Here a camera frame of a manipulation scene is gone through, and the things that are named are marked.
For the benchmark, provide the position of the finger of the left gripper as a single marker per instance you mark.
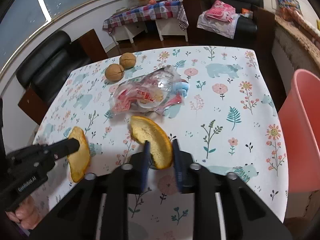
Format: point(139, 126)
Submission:
point(63, 148)

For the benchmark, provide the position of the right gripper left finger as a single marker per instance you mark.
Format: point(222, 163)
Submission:
point(76, 215)

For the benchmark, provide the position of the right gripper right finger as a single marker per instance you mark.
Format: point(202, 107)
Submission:
point(224, 206)

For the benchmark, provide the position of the orange peel piece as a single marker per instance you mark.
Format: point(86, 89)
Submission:
point(79, 161)
point(144, 129)

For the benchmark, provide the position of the clear printed snack bag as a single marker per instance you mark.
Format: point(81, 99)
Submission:
point(154, 92)

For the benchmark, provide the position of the pink plastic trash bucket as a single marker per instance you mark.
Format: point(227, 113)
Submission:
point(299, 118)

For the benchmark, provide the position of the person's left hand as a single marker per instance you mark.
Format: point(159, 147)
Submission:
point(27, 214)

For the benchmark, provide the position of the black leather armchair near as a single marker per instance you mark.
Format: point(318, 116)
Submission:
point(45, 70)

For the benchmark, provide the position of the black leather armchair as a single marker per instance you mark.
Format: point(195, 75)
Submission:
point(45, 70)
point(256, 33)

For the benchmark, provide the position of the walnut nearer table edge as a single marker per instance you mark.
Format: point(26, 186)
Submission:
point(114, 72)

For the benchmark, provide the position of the walnut farther one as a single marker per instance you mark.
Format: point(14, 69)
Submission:
point(127, 60)

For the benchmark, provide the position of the floral bear tablecloth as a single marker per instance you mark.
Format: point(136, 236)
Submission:
point(226, 122)

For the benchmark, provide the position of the white side table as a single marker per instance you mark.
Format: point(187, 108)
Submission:
point(158, 29)

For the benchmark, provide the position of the plaid checkered tablecloth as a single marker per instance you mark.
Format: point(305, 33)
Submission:
point(159, 11)

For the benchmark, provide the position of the black leather armchair far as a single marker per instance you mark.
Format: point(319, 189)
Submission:
point(256, 33)

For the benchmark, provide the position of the light floral folded sheet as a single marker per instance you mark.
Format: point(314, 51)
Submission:
point(226, 29)

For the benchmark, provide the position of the orange box on armchair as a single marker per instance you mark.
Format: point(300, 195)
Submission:
point(246, 13)

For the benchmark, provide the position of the pink folded blanket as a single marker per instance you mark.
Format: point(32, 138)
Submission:
point(220, 11)

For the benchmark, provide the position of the colourful cartoon pillow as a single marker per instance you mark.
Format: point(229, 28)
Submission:
point(288, 8)

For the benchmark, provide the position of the white bed frame headboard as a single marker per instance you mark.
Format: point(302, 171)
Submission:
point(309, 15)

